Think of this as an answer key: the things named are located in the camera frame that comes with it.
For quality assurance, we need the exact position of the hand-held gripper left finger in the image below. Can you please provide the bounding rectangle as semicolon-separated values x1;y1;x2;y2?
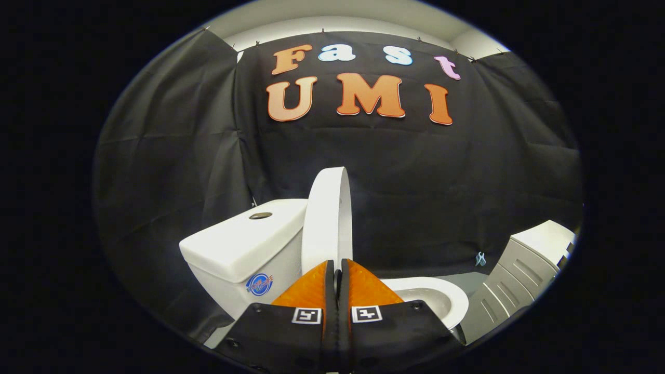
216;260;338;374

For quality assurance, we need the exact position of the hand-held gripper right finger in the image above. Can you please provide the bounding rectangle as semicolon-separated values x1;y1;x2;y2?
335;258;467;374

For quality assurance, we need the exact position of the white toilet lid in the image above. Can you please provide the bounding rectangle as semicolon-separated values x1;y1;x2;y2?
301;167;353;276

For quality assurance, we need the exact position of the white toilet tank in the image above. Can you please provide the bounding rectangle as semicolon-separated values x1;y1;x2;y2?
179;199;308;320

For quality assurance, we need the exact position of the black backdrop cloth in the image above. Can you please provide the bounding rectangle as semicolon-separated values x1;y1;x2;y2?
94;26;582;343

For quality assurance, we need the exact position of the white cabinet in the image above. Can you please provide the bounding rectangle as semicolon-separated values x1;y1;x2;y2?
460;220;576;344

